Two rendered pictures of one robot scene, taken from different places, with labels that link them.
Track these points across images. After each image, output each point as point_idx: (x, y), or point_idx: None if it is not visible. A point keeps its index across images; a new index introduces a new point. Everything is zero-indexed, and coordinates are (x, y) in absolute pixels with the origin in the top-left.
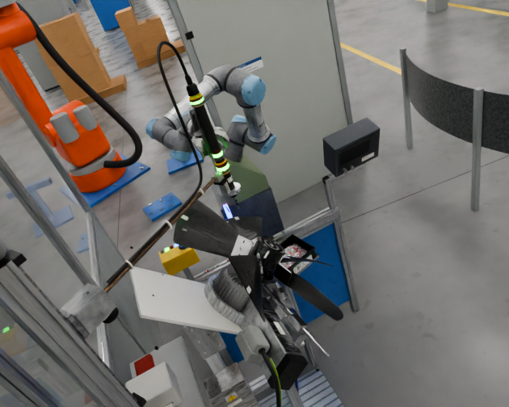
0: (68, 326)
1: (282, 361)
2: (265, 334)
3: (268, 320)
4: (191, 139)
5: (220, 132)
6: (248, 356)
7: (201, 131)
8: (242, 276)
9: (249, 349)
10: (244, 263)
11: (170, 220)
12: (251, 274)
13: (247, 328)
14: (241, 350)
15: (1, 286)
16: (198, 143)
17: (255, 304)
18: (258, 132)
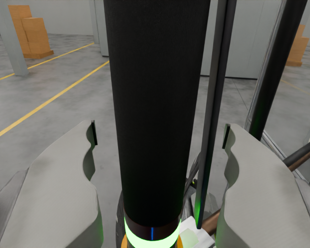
0: None
1: (185, 181)
2: (191, 208)
3: (183, 212)
4: (282, 16)
5: (55, 166)
6: (211, 194)
7: (215, 48)
8: (199, 156)
9: (209, 196)
10: (192, 174)
11: None
12: (187, 181)
13: (206, 208)
14: (216, 205)
15: None
16: (264, 170)
17: (194, 161)
18: None
